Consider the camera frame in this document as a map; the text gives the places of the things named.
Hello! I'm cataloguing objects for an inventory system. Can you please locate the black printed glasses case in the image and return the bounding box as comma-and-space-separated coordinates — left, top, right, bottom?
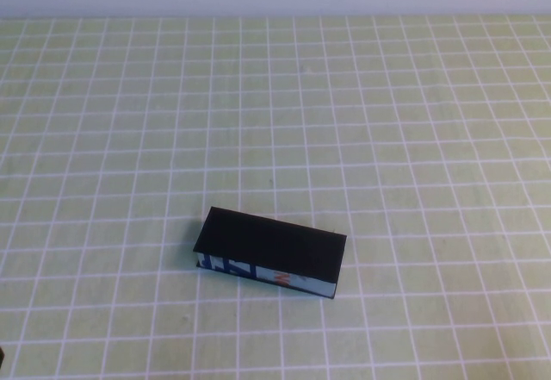
192, 205, 348, 302

